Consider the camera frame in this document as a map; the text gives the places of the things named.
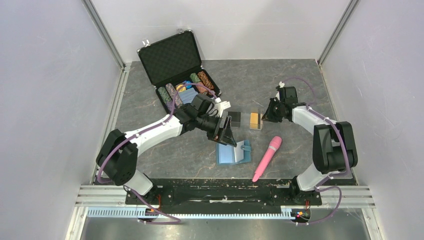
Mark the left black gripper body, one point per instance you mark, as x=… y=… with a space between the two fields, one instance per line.
x=215 y=121

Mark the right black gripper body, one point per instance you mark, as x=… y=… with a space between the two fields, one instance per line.
x=277 y=105

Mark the blue leather card holder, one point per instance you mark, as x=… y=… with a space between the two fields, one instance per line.
x=229 y=155

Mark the clear card box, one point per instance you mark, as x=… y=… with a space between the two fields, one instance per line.
x=245 y=118

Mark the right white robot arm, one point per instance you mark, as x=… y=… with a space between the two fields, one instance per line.
x=334 y=151

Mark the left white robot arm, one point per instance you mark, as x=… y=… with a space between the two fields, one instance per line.
x=118 y=156

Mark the gold card stack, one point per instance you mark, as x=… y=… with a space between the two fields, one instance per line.
x=254 y=121

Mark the blue playing card deck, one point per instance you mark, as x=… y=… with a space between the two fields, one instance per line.
x=188 y=95

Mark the pink cylindrical tool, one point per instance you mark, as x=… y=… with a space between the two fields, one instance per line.
x=273 y=146

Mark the yellow dealer chip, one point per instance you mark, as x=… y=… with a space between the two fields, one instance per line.
x=180 y=88

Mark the green poker chip stack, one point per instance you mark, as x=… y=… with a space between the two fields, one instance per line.
x=194 y=78

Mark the orange brown chip stack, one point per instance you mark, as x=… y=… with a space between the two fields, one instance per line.
x=205 y=80

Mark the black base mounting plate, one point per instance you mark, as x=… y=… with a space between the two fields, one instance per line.
x=176 y=191

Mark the black poker chip case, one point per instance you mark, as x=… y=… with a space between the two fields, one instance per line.
x=172 y=60

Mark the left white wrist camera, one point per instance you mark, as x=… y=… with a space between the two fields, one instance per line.
x=220 y=106

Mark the white cable duct strip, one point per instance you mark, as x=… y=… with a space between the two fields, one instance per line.
x=148 y=214

